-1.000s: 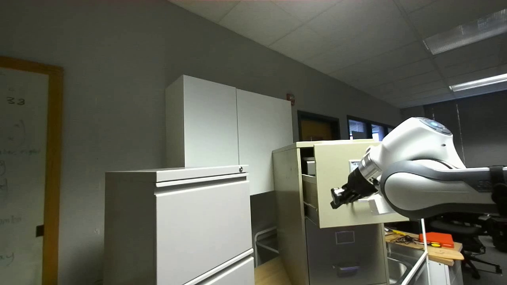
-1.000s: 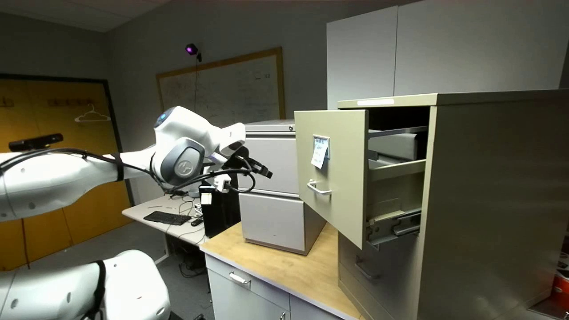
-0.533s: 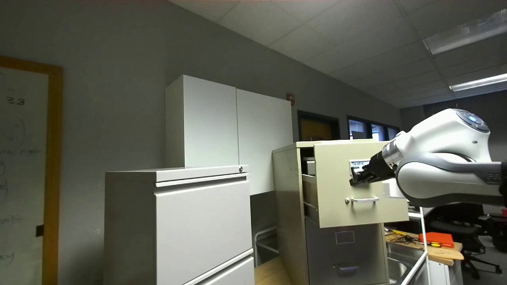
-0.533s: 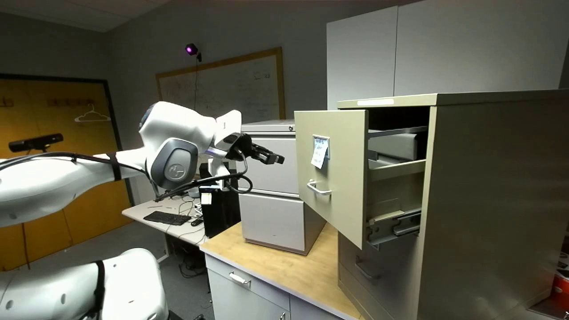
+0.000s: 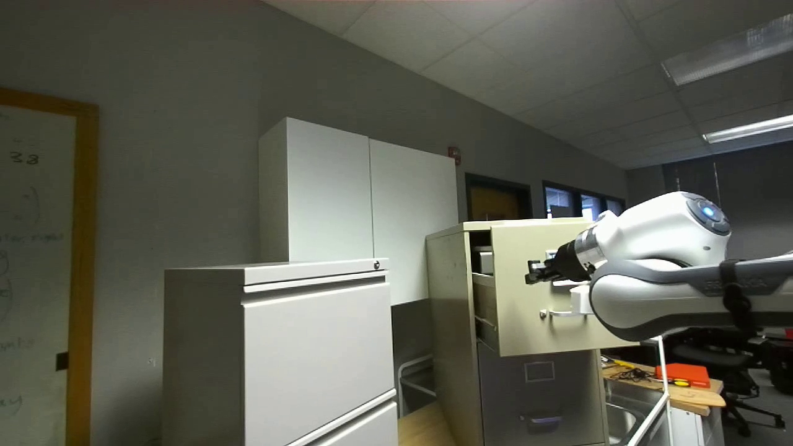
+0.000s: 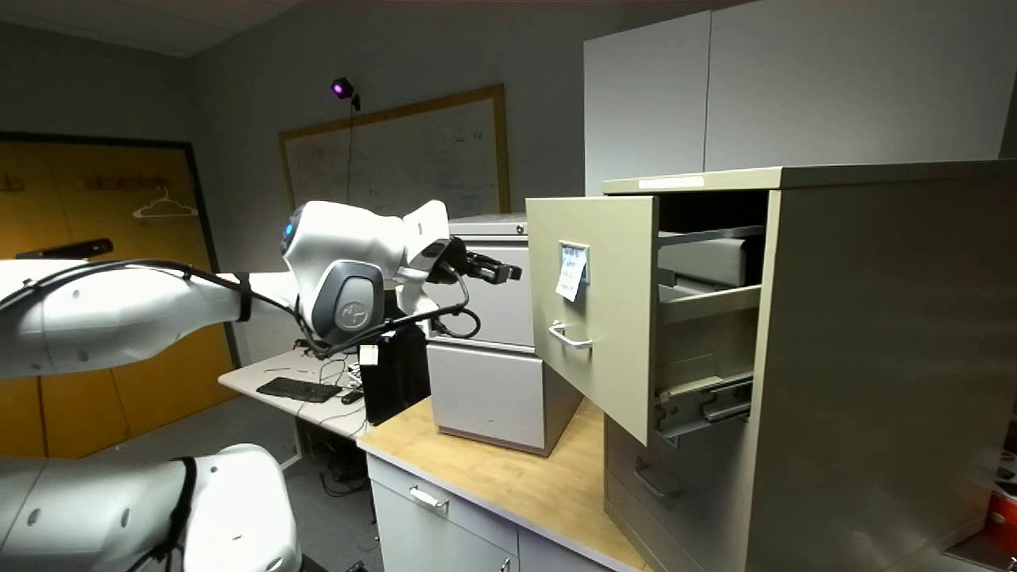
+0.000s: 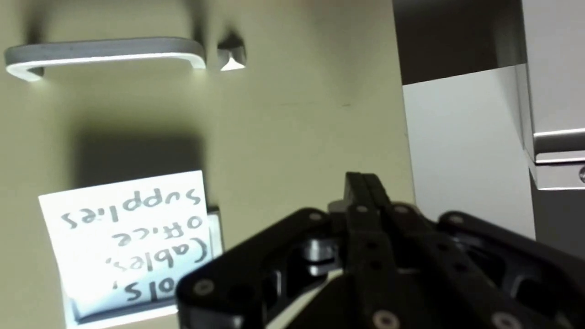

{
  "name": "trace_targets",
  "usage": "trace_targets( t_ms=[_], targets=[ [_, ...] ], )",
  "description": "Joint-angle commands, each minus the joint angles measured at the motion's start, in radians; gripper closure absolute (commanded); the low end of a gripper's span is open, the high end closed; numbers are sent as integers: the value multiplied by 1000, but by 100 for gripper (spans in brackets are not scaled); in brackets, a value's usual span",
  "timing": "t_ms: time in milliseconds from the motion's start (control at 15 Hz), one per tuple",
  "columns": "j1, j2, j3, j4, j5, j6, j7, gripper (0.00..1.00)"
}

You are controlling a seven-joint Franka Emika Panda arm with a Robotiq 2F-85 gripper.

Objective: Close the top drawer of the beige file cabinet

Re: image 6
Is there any white coat hanger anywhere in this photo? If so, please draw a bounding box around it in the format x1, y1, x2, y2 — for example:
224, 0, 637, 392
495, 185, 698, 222
131, 184, 200, 220

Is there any beige file cabinet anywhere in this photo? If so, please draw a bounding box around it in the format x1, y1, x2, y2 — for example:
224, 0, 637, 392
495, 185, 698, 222
526, 159, 1017, 572

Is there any red box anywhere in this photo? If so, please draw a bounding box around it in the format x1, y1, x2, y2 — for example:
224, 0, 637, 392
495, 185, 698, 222
984, 486, 1017, 558

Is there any black computer tower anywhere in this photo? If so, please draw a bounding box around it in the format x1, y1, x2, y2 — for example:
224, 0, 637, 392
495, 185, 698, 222
358, 319, 432, 427

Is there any beige drawer handle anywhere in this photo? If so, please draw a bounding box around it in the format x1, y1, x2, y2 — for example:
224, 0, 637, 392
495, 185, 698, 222
633, 464, 678, 502

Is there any grey counter drawer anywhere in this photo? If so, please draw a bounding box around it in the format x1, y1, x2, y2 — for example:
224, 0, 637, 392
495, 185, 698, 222
366, 454, 522, 557

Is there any grey wall cabinet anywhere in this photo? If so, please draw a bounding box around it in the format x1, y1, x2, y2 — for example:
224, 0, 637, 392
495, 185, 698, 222
583, 0, 1017, 197

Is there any beige open drawer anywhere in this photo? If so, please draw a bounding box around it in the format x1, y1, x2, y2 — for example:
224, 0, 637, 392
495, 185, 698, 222
526, 191, 768, 447

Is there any black keyboard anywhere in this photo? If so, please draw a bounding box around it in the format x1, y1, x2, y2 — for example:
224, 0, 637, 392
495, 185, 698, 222
255, 376, 345, 404

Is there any tangle of black cables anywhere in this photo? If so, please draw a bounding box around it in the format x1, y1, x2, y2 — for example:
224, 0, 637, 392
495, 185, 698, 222
316, 442, 371, 500

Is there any orange double door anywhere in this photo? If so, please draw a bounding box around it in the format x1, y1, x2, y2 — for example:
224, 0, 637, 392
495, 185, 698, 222
0, 131, 241, 459

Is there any grey file cabinet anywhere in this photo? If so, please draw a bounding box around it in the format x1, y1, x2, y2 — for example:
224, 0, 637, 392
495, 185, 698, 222
425, 212, 586, 458

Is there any white desk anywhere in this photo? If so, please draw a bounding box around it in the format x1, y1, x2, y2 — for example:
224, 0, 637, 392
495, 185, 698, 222
218, 348, 374, 443

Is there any white paper note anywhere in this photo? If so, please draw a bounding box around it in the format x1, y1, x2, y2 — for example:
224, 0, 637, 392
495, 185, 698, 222
555, 241, 591, 303

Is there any wood framed whiteboard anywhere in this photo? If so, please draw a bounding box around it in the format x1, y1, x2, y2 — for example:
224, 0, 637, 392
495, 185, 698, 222
278, 83, 512, 239

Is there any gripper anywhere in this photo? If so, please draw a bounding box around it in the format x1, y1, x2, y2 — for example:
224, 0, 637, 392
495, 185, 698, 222
429, 236, 524, 285

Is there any beige closed drawer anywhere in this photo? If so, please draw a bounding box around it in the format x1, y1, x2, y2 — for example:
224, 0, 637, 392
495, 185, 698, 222
603, 413, 757, 572

